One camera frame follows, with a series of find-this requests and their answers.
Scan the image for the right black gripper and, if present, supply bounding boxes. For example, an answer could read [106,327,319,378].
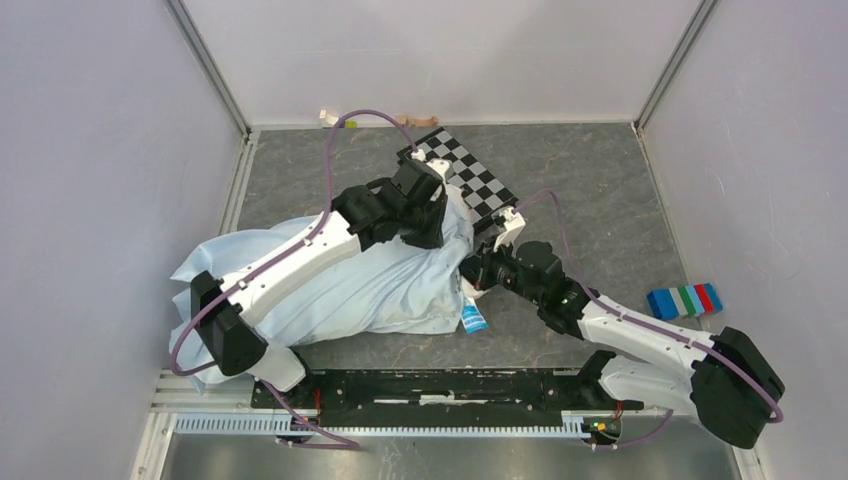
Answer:
[451,234,543,307]

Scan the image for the light blue pillowcase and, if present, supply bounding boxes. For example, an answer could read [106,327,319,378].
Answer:
[169,186,474,380]

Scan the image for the white pillow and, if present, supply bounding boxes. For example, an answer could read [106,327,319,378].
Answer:
[460,277,485,300]

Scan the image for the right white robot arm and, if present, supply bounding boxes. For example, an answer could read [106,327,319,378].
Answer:
[459,241,785,449]

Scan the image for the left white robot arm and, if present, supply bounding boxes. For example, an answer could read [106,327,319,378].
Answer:
[189,159,452,408]

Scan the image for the blue white pillow label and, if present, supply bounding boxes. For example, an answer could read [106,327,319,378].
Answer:
[461,297,489,334]

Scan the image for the black white checkerboard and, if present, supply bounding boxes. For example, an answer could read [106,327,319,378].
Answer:
[415,127,518,235]

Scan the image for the wooden toy pieces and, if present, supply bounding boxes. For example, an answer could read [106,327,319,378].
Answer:
[395,115,439,128]

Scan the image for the red blue green blocks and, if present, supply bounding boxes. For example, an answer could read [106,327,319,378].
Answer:
[646,283,723,321]

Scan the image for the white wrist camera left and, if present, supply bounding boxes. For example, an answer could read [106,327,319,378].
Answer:
[410,149,453,183]

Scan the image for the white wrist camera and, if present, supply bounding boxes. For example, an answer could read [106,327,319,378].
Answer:
[410,149,453,183]
[493,206,526,251]

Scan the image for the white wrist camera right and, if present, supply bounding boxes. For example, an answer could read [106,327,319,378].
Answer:
[493,206,526,251]

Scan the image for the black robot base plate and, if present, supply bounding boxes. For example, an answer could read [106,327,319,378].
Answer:
[284,368,644,427]

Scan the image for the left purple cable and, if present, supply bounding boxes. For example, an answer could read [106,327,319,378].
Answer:
[169,109,419,450]

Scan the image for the purple cable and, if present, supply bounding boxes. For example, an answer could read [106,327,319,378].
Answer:
[169,109,419,450]
[513,188,786,452]

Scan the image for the white slotted cable duct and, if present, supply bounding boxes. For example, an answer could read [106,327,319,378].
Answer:
[173,412,613,440]

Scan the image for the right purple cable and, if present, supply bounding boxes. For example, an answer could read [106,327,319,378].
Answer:
[513,188,786,452]

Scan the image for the aluminium rail frame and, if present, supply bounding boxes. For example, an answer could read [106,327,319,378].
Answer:
[150,369,254,413]

